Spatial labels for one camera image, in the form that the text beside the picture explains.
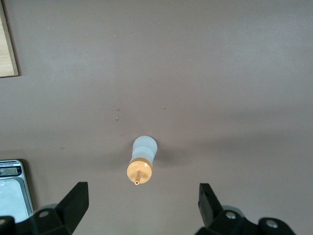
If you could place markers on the silver digital kitchen scale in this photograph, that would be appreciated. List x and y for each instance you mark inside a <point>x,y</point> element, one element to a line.
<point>12,195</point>

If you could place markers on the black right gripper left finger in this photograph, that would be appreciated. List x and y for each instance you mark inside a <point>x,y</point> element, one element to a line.
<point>71,210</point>

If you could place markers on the bamboo cutting board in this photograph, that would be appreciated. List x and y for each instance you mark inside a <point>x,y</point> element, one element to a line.
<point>6,54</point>

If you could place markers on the translucent orange-capped sauce bottle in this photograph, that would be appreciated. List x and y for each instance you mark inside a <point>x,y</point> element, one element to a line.
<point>144,151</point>

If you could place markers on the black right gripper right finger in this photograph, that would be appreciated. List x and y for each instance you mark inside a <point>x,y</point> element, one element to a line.
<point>210,210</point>

